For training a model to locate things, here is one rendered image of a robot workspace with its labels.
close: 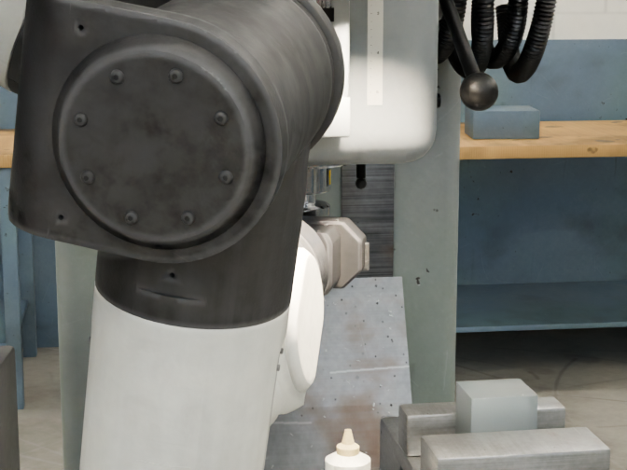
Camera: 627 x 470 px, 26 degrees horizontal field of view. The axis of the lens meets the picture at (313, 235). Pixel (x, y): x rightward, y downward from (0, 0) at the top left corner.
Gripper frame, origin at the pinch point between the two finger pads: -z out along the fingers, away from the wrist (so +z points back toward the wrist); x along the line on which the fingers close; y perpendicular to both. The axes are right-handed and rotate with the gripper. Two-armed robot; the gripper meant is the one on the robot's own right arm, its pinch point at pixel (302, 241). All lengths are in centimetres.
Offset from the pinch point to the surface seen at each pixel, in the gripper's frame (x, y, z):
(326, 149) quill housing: -3.6, -8.8, 8.1
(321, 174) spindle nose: -1.9, -6.0, 1.5
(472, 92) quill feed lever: -14.7, -13.3, 7.0
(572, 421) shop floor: -23, 120, -329
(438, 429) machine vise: -11.2, 18.1, -6.6
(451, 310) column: -8.7, 15.6, -42.6
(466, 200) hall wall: 23, 63, -436
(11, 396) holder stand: 23.6, 12.9, 7.4
